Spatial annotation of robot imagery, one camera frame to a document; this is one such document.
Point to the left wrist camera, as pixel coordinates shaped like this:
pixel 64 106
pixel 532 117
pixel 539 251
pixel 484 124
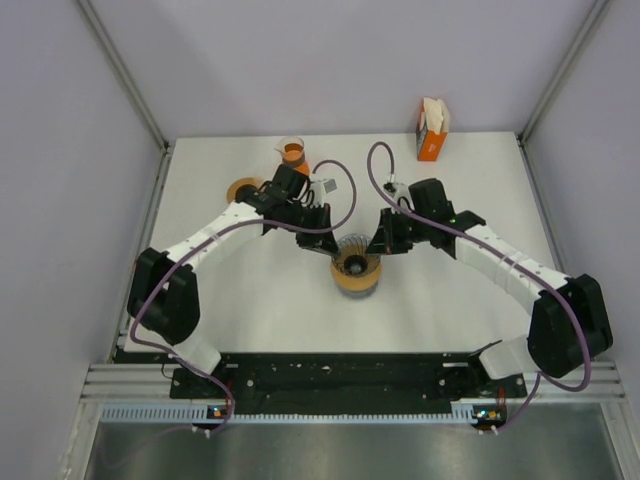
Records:
pixel 319 190

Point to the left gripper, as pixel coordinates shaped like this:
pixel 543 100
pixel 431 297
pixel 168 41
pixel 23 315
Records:
pixel 320 241

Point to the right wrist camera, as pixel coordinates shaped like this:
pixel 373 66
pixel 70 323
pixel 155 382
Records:
pixel 398 192

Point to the grey ribbed glass dripper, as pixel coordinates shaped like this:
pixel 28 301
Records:
pixel 353 260

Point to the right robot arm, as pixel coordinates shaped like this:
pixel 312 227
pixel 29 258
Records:
pixel 569 323

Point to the paper coffee filters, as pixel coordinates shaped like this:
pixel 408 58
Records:
pixel 435 114

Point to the orange glass beaker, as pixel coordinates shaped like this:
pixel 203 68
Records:
pixel 292 152

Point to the right aluminium corner post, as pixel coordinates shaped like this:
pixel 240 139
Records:
pixel 588 28

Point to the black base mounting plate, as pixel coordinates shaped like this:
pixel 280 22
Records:
pixel 346 383

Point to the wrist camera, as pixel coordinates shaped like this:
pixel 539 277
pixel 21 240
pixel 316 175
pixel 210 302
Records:
pixel 398 192
pixel 319 190

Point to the aluminium corner post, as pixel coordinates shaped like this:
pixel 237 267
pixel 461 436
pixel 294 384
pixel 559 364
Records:
pixel 121 72
pixel 588 28

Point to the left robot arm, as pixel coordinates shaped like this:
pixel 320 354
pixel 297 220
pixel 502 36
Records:
pixel 164 300

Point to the left aluminium corner post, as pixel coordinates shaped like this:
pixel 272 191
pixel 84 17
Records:
pixel 121 72

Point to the grey glass server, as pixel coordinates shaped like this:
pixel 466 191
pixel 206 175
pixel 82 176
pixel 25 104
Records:
pixel 358 294

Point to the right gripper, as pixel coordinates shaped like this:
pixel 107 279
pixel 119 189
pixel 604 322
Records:
pixel 385 241

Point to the slotted cable duct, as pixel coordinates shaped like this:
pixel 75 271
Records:
pixel 205 414

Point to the orange filter box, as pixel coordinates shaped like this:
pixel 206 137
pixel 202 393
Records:
pixel 428 143

